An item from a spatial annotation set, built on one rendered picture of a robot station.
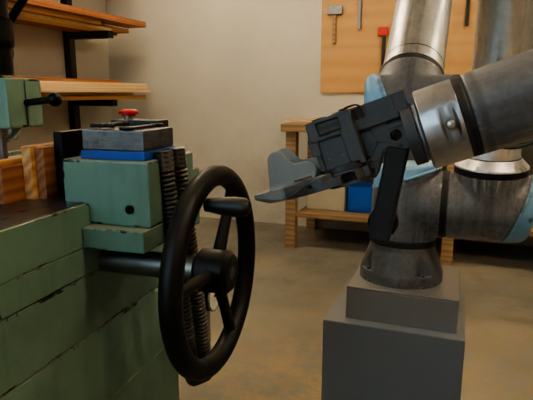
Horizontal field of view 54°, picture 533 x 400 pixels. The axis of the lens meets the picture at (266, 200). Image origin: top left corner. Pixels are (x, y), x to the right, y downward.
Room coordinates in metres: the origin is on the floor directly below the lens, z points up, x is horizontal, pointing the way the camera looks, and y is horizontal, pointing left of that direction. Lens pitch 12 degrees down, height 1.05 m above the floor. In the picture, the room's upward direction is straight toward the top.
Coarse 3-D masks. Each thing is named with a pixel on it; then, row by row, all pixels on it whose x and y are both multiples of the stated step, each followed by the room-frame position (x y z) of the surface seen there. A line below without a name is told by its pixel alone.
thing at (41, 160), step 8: (40, 152) 0.73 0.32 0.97; (48, 152) 0.74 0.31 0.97; (40, 160) 0.73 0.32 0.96; (48, 160) 0.74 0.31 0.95; (40, 168) 0.73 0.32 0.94; (48, 168) 0.74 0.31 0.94; (40, 176) 0.73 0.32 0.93; (48, 176) 0.74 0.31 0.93; (40, 184) 0.73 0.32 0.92; (48, 184) 0.74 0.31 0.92; (56, 184) 0.75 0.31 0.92; (40, 192) 0.73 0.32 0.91; (48, 192) 0.73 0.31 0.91; (56, 192) 0.75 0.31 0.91
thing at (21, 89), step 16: (0, 80) 0.74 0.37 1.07; (16, 80) 0.75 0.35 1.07; (32, 80) 0.78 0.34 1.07; (0, 96) 0.74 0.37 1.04; (16, 96) 0.75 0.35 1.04; (32, 96) 0.78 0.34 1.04; (0, 112) 0.74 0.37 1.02; (16, 112) 0.75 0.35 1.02; (32, 112) 0.78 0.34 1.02; (0, 128) 0.74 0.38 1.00
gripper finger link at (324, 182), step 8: (320, 176) 0.58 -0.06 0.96; (328, 176) 0.58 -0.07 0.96; (336, 176) 0.58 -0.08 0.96; (344, 176) 0.59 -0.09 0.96; (296, 184) 0.60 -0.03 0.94; (304, 184) 0.59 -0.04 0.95; (312, 184) 0.58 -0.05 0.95; (320, 184) 0.58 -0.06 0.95; (328, 184) 0.58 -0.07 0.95; (336, 184) 0.57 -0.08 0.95; (288, 192) 0.60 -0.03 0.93; (296, 192) 0.59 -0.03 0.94; (304, 192) 0.59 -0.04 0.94; (312, 192) 0.58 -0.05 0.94
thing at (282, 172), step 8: (272, 152) 0.62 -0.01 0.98; (280, 152) 0.62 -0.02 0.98; (272, 160) 0.62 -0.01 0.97; (280, 160) 0.62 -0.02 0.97; (288, 160) 0.61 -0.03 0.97; (272, 168) 0.62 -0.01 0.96; (280, 168) 0.62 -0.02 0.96; (288, 168) 0.61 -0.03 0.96; (296, 168) 0.61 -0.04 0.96; (304, 168) 0.61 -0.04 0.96; (312, 168) 0.60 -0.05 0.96; (272, 176) 0.62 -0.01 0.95; (280, 176) 0.62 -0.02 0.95; (288, 176) 0.61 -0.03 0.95; (296, 176) 0.61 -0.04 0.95; (304, 176) 0.61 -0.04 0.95; (312, 176) 0.60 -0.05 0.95; (272, 184) 0.62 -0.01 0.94; (280, 184) 0.62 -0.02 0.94; (288, 184) 0.61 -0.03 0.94; (264, 192) 0.64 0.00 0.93; (272, 192) 0.62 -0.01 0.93; (280, 192) 0.61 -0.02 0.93; (256, 200) 0.64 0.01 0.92; (264, 200) 0.63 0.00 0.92; (272, 200) 0.62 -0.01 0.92; (280, 200) 0.61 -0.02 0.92
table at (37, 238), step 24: (0, 216) 0.63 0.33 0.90; (24, 216) 0.63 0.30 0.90; (48, 216) 0.63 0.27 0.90; (72, 216) 0.67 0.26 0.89; (0, 240) 0.55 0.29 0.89; (24, 240) 0.59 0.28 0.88; (48, 240) 0.63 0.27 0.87; (72, 240) 0.67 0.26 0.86; (96, 240) 0.68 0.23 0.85; (120, 240) 0.67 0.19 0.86; (144, 240) 0.66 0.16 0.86; (0, 264) 0.55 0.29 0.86; (24, 264) 0.58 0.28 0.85
